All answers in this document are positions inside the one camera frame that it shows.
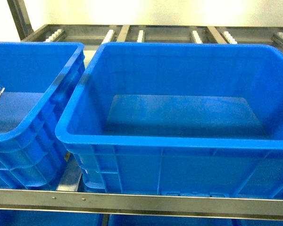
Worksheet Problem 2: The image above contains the blue crate upper left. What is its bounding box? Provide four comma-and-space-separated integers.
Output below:
0, 42, 85, 189

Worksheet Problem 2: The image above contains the blue crate lower right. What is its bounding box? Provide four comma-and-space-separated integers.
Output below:
108, 215, 283, 226

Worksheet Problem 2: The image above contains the blue crate upper middle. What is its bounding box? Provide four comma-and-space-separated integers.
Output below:
55, 42, 283, 199

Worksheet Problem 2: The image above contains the blue crate lower left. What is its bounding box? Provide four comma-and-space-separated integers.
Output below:
0, 210, 103, 226

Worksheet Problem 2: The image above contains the steel shelving rack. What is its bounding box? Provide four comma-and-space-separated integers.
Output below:
0, 0, 283, 221

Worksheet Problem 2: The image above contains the blue crate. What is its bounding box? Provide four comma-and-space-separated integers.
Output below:
108, 215, 283, 226
0, 42, 85, 189
0, 210, 103, 226
55, 42, 283, 199

